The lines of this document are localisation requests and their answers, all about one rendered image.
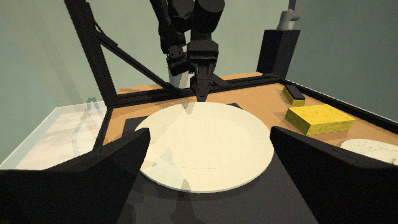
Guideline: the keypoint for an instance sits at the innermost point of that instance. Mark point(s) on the cream round platter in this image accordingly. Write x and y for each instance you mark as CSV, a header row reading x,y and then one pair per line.
x,y
205,147

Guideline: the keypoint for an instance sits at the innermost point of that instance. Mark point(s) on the cream oval platter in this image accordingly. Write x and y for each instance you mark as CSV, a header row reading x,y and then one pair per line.
x,y
374,149

